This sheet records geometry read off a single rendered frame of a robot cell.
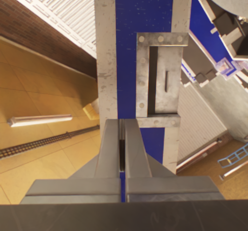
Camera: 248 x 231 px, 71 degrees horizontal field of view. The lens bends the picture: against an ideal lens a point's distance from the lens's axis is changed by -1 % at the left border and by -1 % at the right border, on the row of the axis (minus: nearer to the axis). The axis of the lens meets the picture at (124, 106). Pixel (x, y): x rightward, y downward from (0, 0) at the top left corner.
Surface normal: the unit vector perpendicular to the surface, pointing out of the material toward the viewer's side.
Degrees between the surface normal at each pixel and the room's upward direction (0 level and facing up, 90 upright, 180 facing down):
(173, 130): 90
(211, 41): 90
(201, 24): 90
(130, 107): 90
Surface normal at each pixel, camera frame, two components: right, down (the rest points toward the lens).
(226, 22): 0.02, 0.29
